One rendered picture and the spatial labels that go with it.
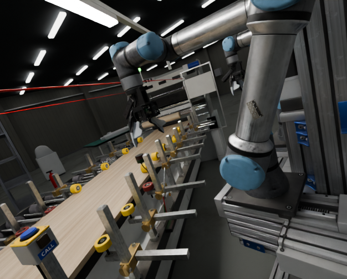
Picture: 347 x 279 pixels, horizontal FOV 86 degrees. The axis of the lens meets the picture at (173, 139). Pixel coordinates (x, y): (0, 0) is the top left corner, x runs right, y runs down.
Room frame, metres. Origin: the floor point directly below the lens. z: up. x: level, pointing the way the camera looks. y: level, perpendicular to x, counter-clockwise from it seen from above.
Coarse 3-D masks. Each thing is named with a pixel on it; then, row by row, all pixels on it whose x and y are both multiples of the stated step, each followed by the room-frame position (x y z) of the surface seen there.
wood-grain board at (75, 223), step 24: (144, 144) 2.67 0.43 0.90; (120, 168) 1.90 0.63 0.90; (96, 192) 1.47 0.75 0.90; (120, 192) 1.31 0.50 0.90; (48, 216) 1.31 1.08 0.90; (72, 216) 1.18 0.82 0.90; (96, 216) 1.07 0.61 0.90; (72, 240) 0.90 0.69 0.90; (0, 264) 0.91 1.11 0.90; (72, 264) 0.72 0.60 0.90
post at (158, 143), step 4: (156, 140) 1.42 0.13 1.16; (156, 144) 1.42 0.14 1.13; (160, 144) 1.41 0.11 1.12; (160, 148) 1.41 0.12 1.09; (160, 152) 1.41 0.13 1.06; (164, 152) 1.43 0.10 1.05; (160, 156) 1.42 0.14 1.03; (164, 156) 1.41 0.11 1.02; (164, 160) 1.41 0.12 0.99; (168, 168) 1.41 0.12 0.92; (168, 172) 1.41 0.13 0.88; (168, 176) 1.42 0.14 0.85; (172, 176) 1.43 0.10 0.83; (172, 180) 1.41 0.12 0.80; (172, 184) 1.41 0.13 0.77
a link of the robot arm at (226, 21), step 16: (240, 0) 0.55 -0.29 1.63; (208, 16) 0.61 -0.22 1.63; (224, 16) 0.56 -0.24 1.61; (240, 16) 0.54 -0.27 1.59; (176, 32) 0.69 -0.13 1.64; (192, 32) 0.63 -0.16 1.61; (208, 32) 0.60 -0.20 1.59; (224, 32) 0.58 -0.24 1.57; (176, 48) 0.68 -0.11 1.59; (192, 48) 0.66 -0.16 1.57
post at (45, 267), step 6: (48, 258) 0.47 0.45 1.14; (54, 258) 0.49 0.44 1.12; (42, 264) 0.46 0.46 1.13; (48, 264) 0.47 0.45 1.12; (54, 264) 0.48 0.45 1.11; (42, 270) 0.46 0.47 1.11; (48, 270) 0.46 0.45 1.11; (54, 270) 0.47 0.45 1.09; (60, 270) 0.48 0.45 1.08; (48, 276) 0.46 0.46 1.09; (54, 276) 0.47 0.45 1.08; (60, 276) 0.48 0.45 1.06; (66, 276) 0.49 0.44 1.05
